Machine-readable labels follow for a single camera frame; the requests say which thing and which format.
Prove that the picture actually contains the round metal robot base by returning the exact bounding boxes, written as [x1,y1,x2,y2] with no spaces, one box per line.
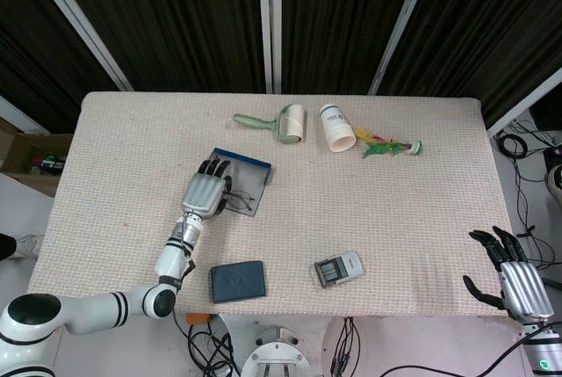
[240,327,310,377]

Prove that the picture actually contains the dark blue wallet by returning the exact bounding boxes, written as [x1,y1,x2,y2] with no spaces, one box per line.
[208,260,268,304]

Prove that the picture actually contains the thin black cables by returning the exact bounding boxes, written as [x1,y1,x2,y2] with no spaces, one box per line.
[331,315,357,377]

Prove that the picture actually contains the beige waffle tablecloth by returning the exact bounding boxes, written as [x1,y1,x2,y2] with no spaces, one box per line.
[26,91,513,317]

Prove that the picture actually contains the white shoe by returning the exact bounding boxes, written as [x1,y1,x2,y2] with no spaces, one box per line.
[16,234,43,258]

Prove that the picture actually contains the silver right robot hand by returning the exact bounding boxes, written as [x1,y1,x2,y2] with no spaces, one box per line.
[462,225,555,323]

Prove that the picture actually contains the black eyeglasses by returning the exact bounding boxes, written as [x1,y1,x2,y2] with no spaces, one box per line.
[221,190,256,214]

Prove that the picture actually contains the brown cardboard box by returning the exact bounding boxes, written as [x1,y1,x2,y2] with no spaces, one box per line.
[0,117,75,198]

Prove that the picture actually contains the green lint roller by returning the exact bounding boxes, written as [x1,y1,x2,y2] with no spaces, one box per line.
[232,103,306,146]

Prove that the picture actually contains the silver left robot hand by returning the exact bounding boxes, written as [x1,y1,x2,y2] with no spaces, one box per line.
[181,156,234,221]

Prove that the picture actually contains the black floor cables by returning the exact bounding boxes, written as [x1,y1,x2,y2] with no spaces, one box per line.
[494,120,562,272]

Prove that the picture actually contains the black pleated curtain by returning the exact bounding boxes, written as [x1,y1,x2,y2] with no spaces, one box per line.
[0,0,562,132]

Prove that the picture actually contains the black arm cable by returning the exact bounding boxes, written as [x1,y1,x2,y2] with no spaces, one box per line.
[177,214,198,284]

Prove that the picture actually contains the black cable bundle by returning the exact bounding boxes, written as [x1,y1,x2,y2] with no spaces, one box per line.
[173,306,242,377]

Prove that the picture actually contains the green yellow feather shuttlecock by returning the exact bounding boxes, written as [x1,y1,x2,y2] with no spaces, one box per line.
[353,127,424,160]

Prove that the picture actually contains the aluminium frame post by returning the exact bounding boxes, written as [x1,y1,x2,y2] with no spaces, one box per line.
[256,0,283,93]
[486,67,562,139]
[367,0,438,96]
[20,0,134,92]
[0,94,49,134]

